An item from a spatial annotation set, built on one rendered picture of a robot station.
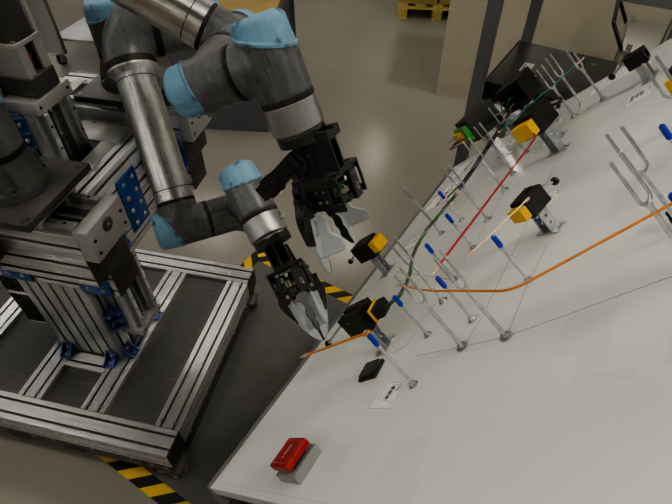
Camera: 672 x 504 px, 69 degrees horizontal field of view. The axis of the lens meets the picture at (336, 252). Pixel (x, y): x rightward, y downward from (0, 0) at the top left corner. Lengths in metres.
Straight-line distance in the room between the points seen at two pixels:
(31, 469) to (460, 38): 3.42
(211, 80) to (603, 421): 0.57
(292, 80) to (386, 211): 2.19
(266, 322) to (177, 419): 0.65
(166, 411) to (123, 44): 1.24
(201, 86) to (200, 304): 1.52
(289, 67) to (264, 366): 1.65
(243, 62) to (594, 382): 0.53
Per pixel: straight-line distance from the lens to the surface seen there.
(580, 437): 0.49
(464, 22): 3.77
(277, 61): 0.65
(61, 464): 2.19
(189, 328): 2.06
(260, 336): 2.24
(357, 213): 0.77
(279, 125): 0.66
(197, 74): 0.70
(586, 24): 3.85
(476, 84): 1.58
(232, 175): 0.92
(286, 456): 0.76
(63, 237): 1.19
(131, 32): 1.05
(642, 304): 0.58
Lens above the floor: 1.82
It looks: 45 degrees down
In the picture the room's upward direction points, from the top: straight up
